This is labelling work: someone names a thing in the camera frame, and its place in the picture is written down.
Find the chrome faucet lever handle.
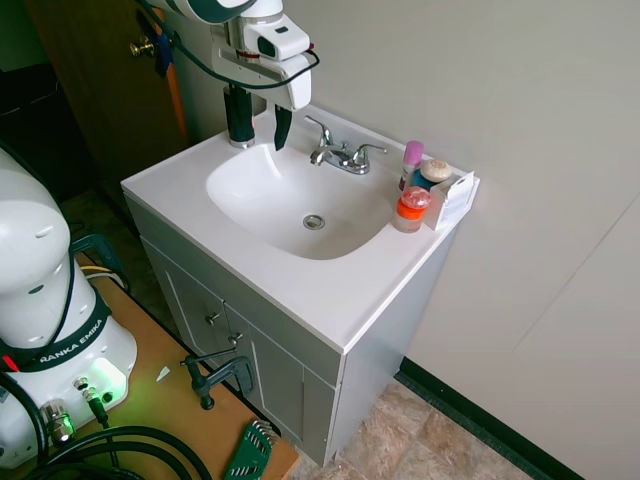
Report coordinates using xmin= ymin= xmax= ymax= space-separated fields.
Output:
xmin=351 ymin=143 xmax=389 ymax=169
xmin=304 ymin=115 xmax=335 ymax=149

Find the white cardboard box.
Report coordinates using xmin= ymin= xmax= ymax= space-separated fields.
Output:
xmin=428 ymin=170 xmax=476 ymax=232

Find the black C-clamp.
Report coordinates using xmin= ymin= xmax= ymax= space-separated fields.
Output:
xmin=180 ymin=347 xmax=257 ymax=411

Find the thick black cable bundle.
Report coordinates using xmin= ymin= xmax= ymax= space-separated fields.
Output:
xmin=0 ymin=369 xmax=214 ymax=480

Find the pink deodorant bottle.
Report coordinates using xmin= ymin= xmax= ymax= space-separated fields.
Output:
xmin=398 ymin=140 xmax=426 ymax=192

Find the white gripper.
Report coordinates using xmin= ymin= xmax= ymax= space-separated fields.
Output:
xmin=209 ymin=23 xmax=314 ymax=152

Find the dark green metal frame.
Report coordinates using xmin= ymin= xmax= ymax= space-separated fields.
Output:
xmin=72 ymin=233 xmax=130 ymax=294

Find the orange jar with pink top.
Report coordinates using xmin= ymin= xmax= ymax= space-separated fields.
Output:
xmin=391 ymin=185 xmax=433 ymax=234

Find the silver cable connector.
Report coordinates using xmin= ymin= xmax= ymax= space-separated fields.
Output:
xmin=39 ymin=397 xmax=75 ymax=447

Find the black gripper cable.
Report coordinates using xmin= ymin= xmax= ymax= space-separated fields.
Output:
xmin=133 ymin=0 xmax=321 ymax=90

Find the brass door knob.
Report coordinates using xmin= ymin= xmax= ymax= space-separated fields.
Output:
xmin=129 ymin=35 xmax=157 ymax=59

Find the blue jar with wooden lid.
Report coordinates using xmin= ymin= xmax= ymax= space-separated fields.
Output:
xmin=410 ymin=159 xmax=454 ymax=193

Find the brown wooden door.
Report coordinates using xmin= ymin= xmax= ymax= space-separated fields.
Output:
xmin=28 ymin=0 xmax=190 ymax=197

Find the grey vanity cabinet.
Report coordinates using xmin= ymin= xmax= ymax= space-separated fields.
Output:
xmin=123 ymin=193 xmax=456 ymax=467

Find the green hex key set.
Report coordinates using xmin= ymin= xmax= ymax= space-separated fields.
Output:
xmin=221 ymin=419 xmax=276 ymax=480

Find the blue tape strip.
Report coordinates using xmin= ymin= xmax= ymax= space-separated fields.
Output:
xmin=153 ymin=28 xmax=175 ymax=78

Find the black baseboard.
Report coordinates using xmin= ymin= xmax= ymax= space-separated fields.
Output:
xmin=398 ymin=356 xmax=587 ymax=480

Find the white sink countertop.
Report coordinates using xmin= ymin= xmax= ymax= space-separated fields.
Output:
xmin=120 ymin=103 xmax=481 ymax=356

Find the chrome sink faucet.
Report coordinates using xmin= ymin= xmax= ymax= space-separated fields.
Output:
xmin=309 ymin=140 xmax=372 ymax=176

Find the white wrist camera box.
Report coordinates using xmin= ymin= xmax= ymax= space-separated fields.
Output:
xmin=243 ymin=18 xmax=312 ymax=62

